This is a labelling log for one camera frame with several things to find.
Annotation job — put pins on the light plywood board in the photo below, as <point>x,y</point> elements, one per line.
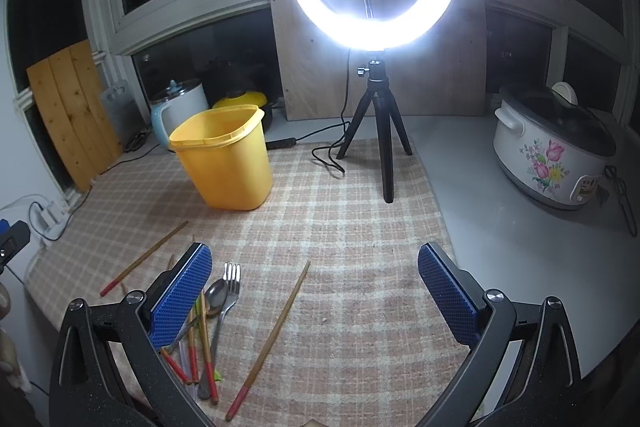
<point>442,73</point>

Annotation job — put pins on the checkered pink tablecloth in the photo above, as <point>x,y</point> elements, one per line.
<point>364,343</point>

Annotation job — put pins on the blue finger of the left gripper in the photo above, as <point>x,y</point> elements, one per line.
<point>13,238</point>

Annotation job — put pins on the yellow plastic bucket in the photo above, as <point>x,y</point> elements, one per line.
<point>224,153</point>

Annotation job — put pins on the steel spoon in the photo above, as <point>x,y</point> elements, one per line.
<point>215,296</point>

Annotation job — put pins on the grey cutting board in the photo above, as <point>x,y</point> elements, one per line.
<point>121,109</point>

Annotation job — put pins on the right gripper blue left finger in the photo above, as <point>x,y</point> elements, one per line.
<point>108,370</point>

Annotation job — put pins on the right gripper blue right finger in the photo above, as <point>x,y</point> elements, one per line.
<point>543,388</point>

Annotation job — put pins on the green plastic spoon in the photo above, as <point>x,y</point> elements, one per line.
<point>200,308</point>

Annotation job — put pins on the black tripod stand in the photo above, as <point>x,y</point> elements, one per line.
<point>387,115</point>

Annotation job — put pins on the light blue electric kettle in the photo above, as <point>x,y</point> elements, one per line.
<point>174,105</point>

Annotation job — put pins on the pine wood plank board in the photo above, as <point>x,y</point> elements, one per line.
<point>67,90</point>

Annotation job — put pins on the clear purple plastic spoon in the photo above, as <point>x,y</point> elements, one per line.
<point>185,359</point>

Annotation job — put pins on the yellow lid black pot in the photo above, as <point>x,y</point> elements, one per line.
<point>238,96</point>

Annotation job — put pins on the steel fork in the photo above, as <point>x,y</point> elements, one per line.
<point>232,277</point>

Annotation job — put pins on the red wooden chopstick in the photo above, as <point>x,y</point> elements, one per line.
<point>210,388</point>
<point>266,348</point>
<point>193,358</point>
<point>139,260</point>

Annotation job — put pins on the floral white slow cooker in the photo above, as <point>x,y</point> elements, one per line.
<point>551,147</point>

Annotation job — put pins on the white power strip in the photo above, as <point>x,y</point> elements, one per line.
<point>53,218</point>

